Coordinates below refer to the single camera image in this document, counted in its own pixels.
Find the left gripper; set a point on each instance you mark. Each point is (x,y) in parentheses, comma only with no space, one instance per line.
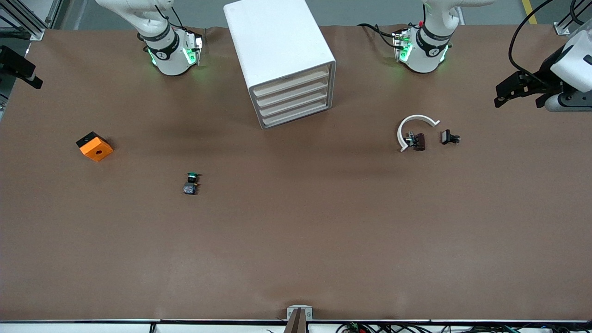
(548,69)

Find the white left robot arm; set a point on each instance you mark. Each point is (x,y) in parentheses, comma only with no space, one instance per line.
(423,55)

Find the grey metal bracket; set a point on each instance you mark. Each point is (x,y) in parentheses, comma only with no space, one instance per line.
(292,314)

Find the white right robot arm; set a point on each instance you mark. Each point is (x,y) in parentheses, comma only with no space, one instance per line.
(169,55)

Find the white table edge rail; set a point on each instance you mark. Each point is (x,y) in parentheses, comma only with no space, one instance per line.
(92,327)

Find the green push button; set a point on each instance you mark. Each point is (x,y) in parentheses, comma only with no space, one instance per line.
(190,185)

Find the small black clip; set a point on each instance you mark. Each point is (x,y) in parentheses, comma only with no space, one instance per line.
(447,137)

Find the aluminium frame post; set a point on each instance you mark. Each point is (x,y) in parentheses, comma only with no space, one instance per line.
(34,33)
(562,28)

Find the front edge camera mount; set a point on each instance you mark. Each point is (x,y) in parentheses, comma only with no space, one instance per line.
(297,324)

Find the orange and black block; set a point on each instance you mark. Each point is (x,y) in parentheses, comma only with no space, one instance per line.
(96,149)

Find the small brown component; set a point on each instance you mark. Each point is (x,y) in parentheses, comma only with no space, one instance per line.
(420,141)

